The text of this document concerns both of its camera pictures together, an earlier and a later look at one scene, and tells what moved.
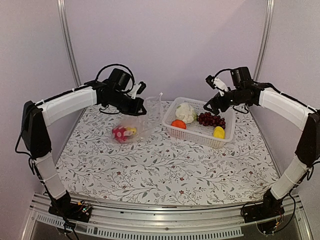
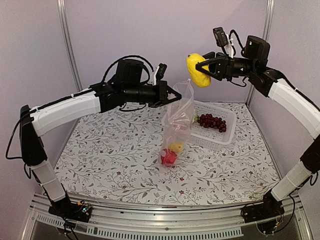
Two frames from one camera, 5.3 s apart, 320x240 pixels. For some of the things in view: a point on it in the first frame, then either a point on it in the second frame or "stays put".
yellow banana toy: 133,130 -> 176,146
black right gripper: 213,102 -> 224,68
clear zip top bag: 129,129 -> 177,124
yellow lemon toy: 219,132 -> 200,78
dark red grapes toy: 206,119 stays put
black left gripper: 135,110 -> 163,90
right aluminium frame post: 264,39 stays put
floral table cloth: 159,170 stays put
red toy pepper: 120,133 -> 168,157
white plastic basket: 195,132 stays put
